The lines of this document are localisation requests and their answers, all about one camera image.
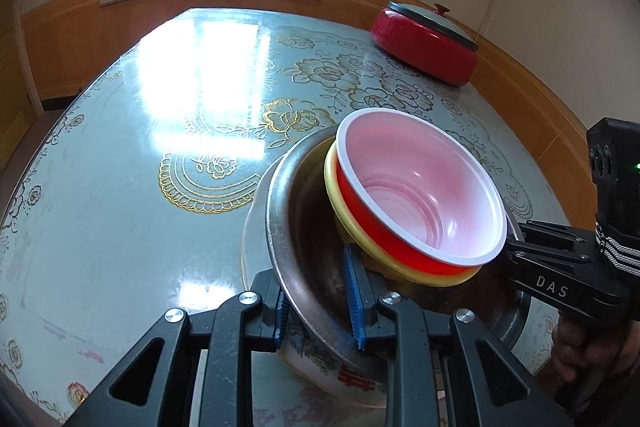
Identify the red electric pot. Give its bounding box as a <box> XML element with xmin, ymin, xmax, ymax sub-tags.
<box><xmin>370</xmin><ymin>7</ymin><xmax>480</xmax><ymax>88</ymax></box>

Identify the grey pot lid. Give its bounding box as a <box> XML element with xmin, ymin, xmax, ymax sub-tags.
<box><xmin>387</xmin><ymin>1</ymin><xmax>481</xmax><ymax>52</ymax></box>

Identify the yellow plastic bowl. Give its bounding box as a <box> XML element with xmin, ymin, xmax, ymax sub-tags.
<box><xmin>324</xmin><ymin>142</ymin><xmax>481</xmax><ymax>289</ymax></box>

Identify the person's right hand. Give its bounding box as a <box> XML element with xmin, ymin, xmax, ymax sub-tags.
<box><xmin>552</xmin><ymin>317</ymin><xmax>623</xmax><ymax>383</ymax></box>

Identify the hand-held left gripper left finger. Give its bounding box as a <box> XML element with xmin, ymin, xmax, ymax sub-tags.
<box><xmin>65</xmin><ymin>269</ymin><xmax>291</xmax><ymax>427</ymax></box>

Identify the small white red print plate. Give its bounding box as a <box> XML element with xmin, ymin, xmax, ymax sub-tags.
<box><xmin>240</xmin><ymin>187</ymin><xmax>396</xmax><ymax>409</ymax></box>

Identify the stainless steel bowl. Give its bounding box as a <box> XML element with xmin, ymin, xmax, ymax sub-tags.
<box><xmin>265</xmin><ymin>127</ymin><xmax>531</xmax><ymax>375</ymax></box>

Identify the red plastic bowl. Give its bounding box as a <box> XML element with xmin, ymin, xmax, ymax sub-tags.
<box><xmin>335</xmin><ymin>108</ymin><xmax>507</xmax><ymax>269</ymax></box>

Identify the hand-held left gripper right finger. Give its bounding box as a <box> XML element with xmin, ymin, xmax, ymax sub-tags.
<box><xmin>342</xmin><ymin>244</ymin><xmax>573</xmax><ymax>427</ymax></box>

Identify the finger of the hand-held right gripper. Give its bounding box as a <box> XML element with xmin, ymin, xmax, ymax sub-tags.
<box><xmin>502</xmin><ymin>234</ymin><xmax>593</xmax><ymax>265</ymax></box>
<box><xmin>520</xmin><ymin>219</ymin><xmax>598</xmax><ymax>258</ymax></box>

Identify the black white striped strap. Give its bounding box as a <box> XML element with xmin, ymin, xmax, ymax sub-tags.
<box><xmin>595</xmin><ymin>214</ymin><xmax>640</xmax><ymax>280</ymax></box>

